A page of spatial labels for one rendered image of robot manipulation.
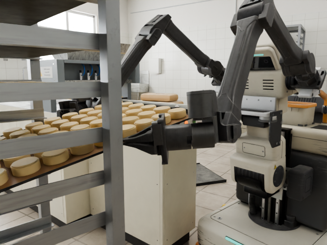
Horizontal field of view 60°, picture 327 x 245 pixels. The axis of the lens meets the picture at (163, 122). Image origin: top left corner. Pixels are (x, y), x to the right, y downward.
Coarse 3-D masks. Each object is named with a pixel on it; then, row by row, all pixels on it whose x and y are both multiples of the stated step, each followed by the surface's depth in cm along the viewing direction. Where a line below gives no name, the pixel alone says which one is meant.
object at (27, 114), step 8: (0, 112) 81; (8, 112) 83; (16, 112) 84; (24, 112) 86; (32, 112) 87; (40, 112) 89; (0, 120) 82; (8, 120) 83; (16, 120) 83; (24, 120) 84
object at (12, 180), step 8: (176, 120) 75; (96, 152) 59; (40, 160) 58; (72, 160) 56; (8, 168) 56; (40, 168) 54; (48, 168) 54; (8, 176) 52; (16, 176) 52; (24, 176) 51; (32, 176) 51; (8, 184) 49
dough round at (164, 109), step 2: (160, 106) 84; (162, 106) 84; (164, 106) 83; (166, 106) 83; (168, 106) 83; (154, 108) 83; (156, 108) 82; (158, 108) 82; (160, 108) 82; (162, 108) 81; (164, 108) 81; (166, 108) 81; (168, 108) 81; (170, 108) 82; (154, 110) 81; (156, 110) 81; (158, 110) 80; (160, 110) 80; (162, 110) 80; (164, 110) 80; (166, 110) 80; (156, 112) 81; (158, 112) 80; (160, 112) 80; (162, 112) 80; (164, 112) 80; (166, 112) 80
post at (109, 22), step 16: (112, 0) 51; (112, 16) 52; (112, 32) 52; (112, 48) 52; (112, 64) 53; (112, 80) 53; (112, 96) 54; (112, 112) 54; (112, 128) 55; (112, 144) 55; (112, 160) 55; (112, 176) 56; (112, 192) 56; (112, 208) 57; (112, 224) 57; (112, 240) 58
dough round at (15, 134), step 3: (15, 132) 76; (18, 132) 75; (21, 132) 75; (24, 132) 74; (27, 132) 75; (9, 135) 74; (12, 135) 73; (15, 135) 73; (18, 135) 73; (21, 135) 73; (12, 138) 73; (15, 138) 73
